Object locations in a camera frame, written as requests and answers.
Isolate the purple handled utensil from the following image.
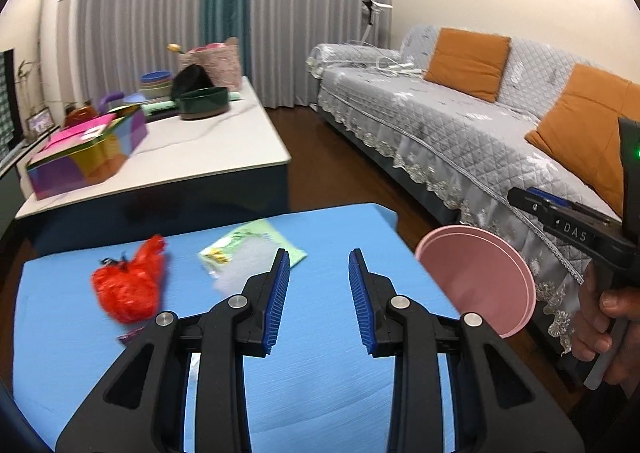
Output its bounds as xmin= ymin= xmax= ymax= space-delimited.
xmin=97 ymin=92 xmax=143 ymax=115

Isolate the white power strip cable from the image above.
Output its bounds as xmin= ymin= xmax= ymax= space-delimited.
xmin=350 ymin=40 xmax=426 ymax=76

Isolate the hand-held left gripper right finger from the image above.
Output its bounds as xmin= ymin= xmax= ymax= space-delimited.
xmin=348 ymin=248 xmax=583 ymax=453

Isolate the white standing air conditioner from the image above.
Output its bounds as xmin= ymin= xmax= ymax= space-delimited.
xmin=39 ymin=0 xmax=83 ymax=114

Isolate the pink lace basket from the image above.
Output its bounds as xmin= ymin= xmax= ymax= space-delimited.
xmin=179 ymin=37 xmax=242 ymax=91

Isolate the white floor lamp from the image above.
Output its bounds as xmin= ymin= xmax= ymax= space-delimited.
xmin=361 ymin=0 xmax=393 ymax=46

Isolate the iridescent rectangular box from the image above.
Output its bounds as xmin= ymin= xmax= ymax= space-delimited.
xmin=26 ymin=106 xmax=149 ymax=200

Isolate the small bamboo plant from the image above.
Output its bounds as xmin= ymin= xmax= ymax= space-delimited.
xmin=16 ymin=59 xmax=42 ymax=116

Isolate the person's right hand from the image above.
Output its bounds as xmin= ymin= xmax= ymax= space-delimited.
xmin=570 ymin=260 xmax=640 ymax=384

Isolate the dark green pot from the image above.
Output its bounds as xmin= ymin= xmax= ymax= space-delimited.
xmin=176 ymin=86 xmax=231 ymax=120

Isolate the orange cushion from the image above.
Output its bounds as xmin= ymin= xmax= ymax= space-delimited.
xmin=525 ymin=64 xmax=640 ymax=216
xmin=424 ymin=27 xmax=512 ymax=103

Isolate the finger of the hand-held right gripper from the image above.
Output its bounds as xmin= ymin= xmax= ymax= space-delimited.
xmin=530 ymin=188 xmax=621 ymax=229
xmin=509 ymin=188 xmax=576 ymax=234

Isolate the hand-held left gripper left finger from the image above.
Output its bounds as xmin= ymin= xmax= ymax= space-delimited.
xmin=55 ymin=248 xmax=291 ymax=453

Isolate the pink plastic bin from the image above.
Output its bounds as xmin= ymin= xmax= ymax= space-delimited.
xmin=415 ymin=226 xmax=537 ymax=340

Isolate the stack of coloured bowls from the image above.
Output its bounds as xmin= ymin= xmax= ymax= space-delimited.
xmin=139 ymin=70 xmax=173 ymax=101

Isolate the grey pleated curtain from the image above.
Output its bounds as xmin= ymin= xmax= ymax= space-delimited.
xmin=75 ymin=0 xmax=208 ymax=104
xmin=245 ymin=0 xmax=393 ymax=109

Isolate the mint green tray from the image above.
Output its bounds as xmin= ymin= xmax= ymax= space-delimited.
xmin=141 ymin=90 xmax=244 ymax=115

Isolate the red plastic bag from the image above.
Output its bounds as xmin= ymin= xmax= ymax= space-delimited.
xmin=91 ymin=234 xmax=168 ymax=325

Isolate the grey quilted sofa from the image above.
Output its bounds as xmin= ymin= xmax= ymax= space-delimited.
xmin=306 ymin=23 xmax=640 ymax=374

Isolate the black television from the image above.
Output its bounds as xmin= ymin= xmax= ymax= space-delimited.
xmin=0 ymin=48 xmax=31 ymax=169

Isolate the light green plastic packet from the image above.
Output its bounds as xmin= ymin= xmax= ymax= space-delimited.
xmin=197 ymin=219 xmax=307 ymax=294

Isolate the blue tablecloth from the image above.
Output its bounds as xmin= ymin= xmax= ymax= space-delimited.
xmin=14 ymin=203 xmax=463 ymax=453

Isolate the black hat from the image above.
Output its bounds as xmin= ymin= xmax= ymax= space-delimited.
xmin=171 ymin=64 xmax=216 ymax=101

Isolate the purple pleated wrapper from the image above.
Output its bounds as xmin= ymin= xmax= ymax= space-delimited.
xmin=116 ymin=325 xmax=147 ymax=345

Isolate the white top coffee table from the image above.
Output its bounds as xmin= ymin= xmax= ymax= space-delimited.
xmin=15 ymin=77 xmax=292 ymax=254

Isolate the small photo frame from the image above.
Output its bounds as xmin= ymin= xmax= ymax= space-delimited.
xmin=25 ymin=107 xmax=56 ymax=136

